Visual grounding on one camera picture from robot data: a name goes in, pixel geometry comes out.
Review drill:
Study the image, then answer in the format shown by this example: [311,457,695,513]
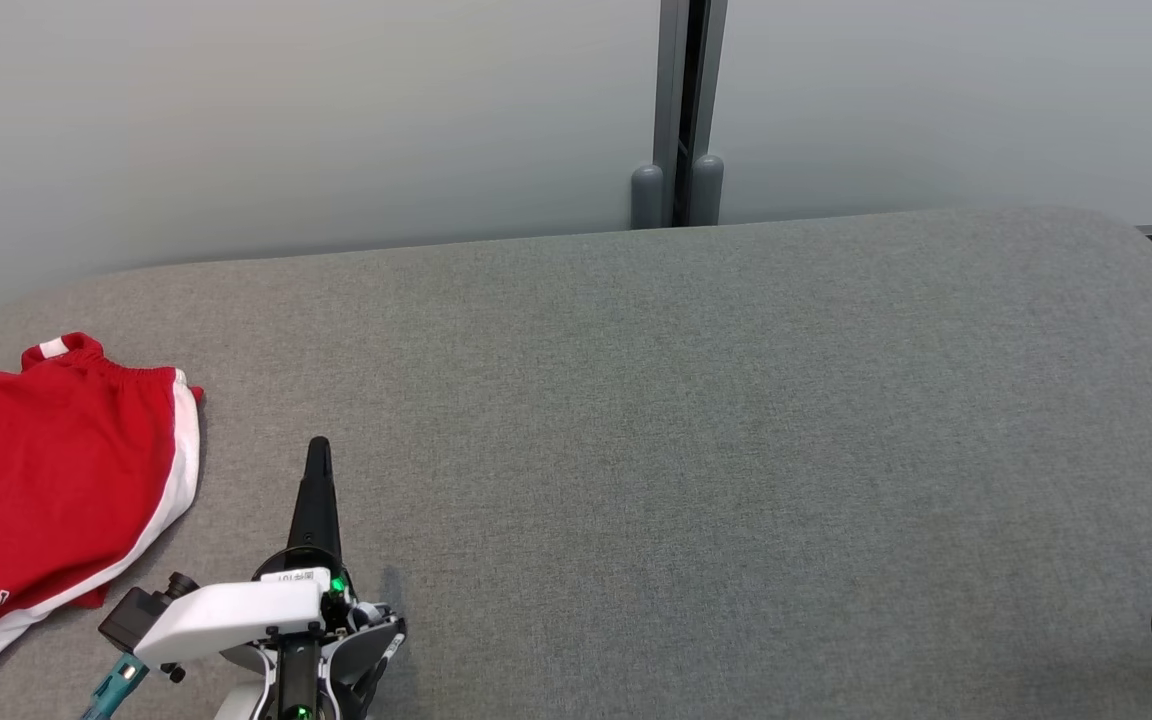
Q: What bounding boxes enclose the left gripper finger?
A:
[286,436,347,573]

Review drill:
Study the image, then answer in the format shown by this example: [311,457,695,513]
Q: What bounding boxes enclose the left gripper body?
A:
[254,550,407,720]

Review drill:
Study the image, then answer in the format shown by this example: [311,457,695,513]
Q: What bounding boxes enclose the red white basketball shorts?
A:
[0,332,205,693]

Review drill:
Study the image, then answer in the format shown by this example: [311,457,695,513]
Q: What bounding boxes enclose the white left camera bracket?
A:
[134,580,329,673]

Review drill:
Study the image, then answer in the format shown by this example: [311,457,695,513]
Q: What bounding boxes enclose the teal left camera connector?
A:
[81,652,150,720]

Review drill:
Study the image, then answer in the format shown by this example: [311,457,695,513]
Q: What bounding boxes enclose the grey partition post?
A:
[631,0,689,231]
[691,0,729,227]

